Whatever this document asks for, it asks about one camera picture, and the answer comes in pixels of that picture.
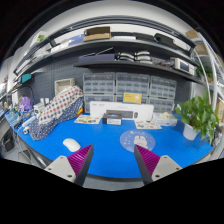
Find blue table mat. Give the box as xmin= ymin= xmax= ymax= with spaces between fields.
xmin=18 ymin=119 xmax=212 ymax=178

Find yellow card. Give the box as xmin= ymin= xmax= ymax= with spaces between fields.
xmin=123 ymin=92 xmax=142 ymax=104

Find patterned fabric cover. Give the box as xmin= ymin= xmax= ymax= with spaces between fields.
xmin=29 ymin=85 xmax=84 ymax=140

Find clear plastic box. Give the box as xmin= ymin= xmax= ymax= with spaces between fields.
xmin=154 ymin=112 xmax=177 ymax=126

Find white device on shelf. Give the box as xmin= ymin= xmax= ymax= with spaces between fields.
xmin=174 ymin=58 xmax=195 ymax=75

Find black wall shelf unit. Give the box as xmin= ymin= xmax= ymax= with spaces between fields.
xmin=14 ymin=15 xmax=198 ymax=79

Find white wicker basket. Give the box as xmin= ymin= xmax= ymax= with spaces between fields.
xmin=54 ymin=78 xmax=75 ymax=95

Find white computer mouse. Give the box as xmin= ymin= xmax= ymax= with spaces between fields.
xmin=63 ymin=138 xmax=81 ymax=152

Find small black box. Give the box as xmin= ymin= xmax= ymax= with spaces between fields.
xmin=102 ymin=113 xmax=122 ymax=125

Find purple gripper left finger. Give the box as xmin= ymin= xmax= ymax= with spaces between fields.
xmin=45 ymin=145 xmax=94 ymax=186

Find sticker sheet right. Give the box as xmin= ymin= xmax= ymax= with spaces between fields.
xmin=135 ymin=121 xmax=161 ymax=130

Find white keyboard box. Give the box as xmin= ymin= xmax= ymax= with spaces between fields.
xmin=90 ymin=101 xmax=154 ymax=121

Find green potted plant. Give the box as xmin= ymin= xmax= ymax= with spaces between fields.
xmin=175 ymin=90 xmax=219 ymax=144

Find grey drawer organiser cabinets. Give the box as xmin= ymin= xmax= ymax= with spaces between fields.
xmin=83 ymin=72 xmax=177 ymax=113

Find cardboard box on shelf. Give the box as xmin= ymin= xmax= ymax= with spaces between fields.
xmin=83 ymin=26 xmax=111 ymax=42

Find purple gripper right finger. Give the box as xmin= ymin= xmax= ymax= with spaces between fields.
xmin=134 ymin=145 xmax=181 ymax=185

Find sticker sheet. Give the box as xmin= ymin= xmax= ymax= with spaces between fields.
xmin=135 ymin=121 xmax=161 ymax=130
xmin=75 ymin=115 xmax=100 ymax=124

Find sticker sheet left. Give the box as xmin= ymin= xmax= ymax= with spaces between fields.
xmin=75 ymin=115 xmax=100 ymax=124

